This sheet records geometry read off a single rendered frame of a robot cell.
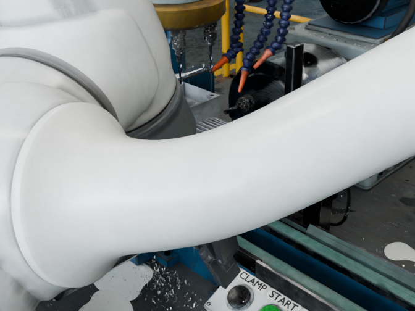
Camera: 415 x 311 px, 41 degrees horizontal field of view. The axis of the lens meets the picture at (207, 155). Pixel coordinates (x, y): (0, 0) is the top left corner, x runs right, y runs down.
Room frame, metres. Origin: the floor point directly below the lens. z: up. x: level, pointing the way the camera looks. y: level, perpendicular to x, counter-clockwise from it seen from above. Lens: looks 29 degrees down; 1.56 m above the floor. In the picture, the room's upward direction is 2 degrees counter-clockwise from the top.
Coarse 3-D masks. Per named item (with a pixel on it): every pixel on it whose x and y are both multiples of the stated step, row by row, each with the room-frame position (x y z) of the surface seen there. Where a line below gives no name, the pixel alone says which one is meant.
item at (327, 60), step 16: (304, 48) 1.20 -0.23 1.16; (320, 48) 1.20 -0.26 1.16; (272, 64) 1.11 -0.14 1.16; (304, 64) 1.12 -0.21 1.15; (320, 64) 1.14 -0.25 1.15; (336, 64) 1.16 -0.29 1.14; (256, 80) 1.14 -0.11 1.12; (272, 80) 1.10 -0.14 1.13; (304, 80) 1.08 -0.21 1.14; (240, 96) 1.17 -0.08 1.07; (256, 96) 1.13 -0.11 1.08; (272, 96) 1.10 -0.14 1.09; (224, 112) 1.10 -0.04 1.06; (240, 112) 1.17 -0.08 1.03
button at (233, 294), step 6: (234, 288) 0.53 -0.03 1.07; (240, 288) 0.53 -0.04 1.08; (246, 288) 0.53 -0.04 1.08; (228, 294) 0.53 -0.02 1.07; (234, 294) 0.52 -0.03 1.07; (240, 294) 0.52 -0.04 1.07; (246, 294) 0.52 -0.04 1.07; (228, 300) 0.52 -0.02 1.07; (234, 300) 0.52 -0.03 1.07; (240, 300) 0.51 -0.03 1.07; (246, 300) 0.51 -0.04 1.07; (234, 306) 0.51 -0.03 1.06; (240, 306) 0.51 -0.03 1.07
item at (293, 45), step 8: (288, 48) 0.96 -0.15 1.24; (296, 48) 0.96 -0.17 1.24; (288, 56) 0.96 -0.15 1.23; (296, 56) 0.96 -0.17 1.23; (288, 64) 0.96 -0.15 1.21; (296, 64) 0.96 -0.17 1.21; (288, 72) 0.96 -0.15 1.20; (296, 72) 0.96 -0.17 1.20; (288, 80) 0.96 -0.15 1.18; (296, 80) 0.96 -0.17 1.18; (288, 88) 0.96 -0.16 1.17; (296, 88) 0.96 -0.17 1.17
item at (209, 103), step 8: (184, 88) 1.06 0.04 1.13; (192, 88) 1.05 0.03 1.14; (200, 88) 1.03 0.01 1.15; (192, 96) 1.05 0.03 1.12; (200, 96) 1.03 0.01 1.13; (208, 96) 0.99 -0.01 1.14; (216, 96) 0.99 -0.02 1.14; (192, 104) 0.99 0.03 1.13; (200, 104) 0.96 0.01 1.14; (208, 104) 0.97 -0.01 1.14; (216, 104) 0.99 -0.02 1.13; (192, 112) 0.94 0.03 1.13; (200, 112) 0.96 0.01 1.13; (208, 112) 0.97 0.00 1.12; (216, 112) 0.98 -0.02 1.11; (200, 120) 0.96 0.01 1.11
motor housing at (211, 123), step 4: (208, 120) 0.96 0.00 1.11; (212, 120) 0.96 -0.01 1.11; (216, 120) 0.96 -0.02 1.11; (220, 120) 0.96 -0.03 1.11; (196, 124) 0.94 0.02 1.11; (200, 124) 0.95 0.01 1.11; (204, 124) 0.94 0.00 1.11; (208, 124) 0.95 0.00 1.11; (212, 124) 0.94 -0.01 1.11; (216, 124) 0.94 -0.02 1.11; (220, 124) 0.95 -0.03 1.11; (224, 124) 0.94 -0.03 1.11; (196, 128) 0.93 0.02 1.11; (200, 128) 0.94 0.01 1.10; (204, 128) 0.93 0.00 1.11; (208, 128) 0.93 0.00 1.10; (212, 128) 0.92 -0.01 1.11; (196, 132) 0.93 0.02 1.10; (200, 132) 0.92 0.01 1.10
